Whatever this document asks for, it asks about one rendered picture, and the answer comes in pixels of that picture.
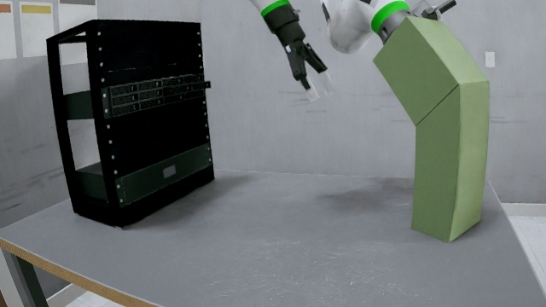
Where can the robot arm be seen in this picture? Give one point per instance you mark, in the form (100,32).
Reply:
(347,20)

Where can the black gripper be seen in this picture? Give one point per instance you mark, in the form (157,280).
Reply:
(291,37)

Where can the black server rack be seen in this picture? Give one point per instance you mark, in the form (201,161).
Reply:
(157,149)

